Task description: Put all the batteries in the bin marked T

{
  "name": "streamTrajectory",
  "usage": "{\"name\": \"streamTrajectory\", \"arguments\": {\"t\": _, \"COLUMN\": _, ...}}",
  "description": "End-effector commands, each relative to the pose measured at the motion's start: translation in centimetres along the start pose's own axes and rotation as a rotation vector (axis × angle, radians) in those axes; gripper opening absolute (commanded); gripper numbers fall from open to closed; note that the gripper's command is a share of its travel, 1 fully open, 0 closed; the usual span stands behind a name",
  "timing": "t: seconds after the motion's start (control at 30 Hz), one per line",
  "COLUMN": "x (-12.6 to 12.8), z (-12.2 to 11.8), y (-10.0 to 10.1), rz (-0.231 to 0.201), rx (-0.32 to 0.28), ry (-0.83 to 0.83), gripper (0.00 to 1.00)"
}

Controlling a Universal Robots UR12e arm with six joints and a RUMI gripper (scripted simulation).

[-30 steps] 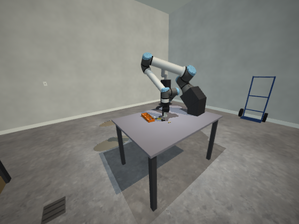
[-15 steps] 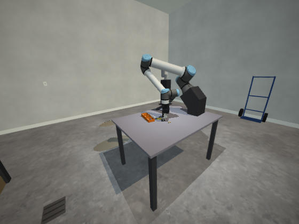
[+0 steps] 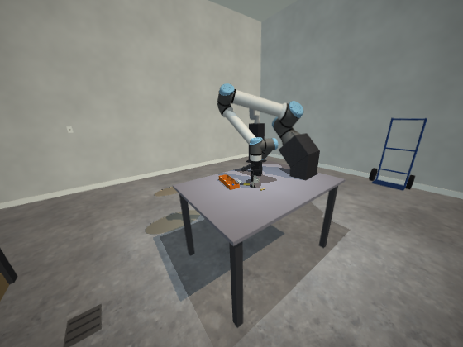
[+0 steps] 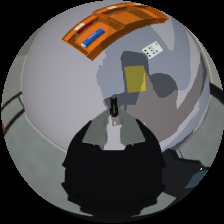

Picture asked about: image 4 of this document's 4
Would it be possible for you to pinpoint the blue aa battery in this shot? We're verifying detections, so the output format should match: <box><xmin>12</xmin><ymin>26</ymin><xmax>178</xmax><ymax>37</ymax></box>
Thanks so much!
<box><xmin>81</xmin><ymin>28</ymin><xmax>104</xmax><ymax>48</ymax></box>

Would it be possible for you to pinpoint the white domino tile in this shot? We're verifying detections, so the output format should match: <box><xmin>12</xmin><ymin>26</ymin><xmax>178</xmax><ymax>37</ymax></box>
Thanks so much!
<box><xmin>141</xmin><ymin>42</ymin><xmax>163</xmax><ymax>60</ymax></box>

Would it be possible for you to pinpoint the orange three-compartment bin rack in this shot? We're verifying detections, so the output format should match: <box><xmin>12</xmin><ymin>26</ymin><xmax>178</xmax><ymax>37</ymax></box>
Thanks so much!
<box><xmin>61</xmin><ymin>2</ymin><xmax>169</xmax><ymax>61</ymax></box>

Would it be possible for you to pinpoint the red battery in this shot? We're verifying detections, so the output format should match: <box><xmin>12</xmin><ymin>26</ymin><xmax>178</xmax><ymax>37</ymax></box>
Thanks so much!
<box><xmin>75</xmin><ymin>21</ymin><xmax>93</xmax><ymax>35</ymax></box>

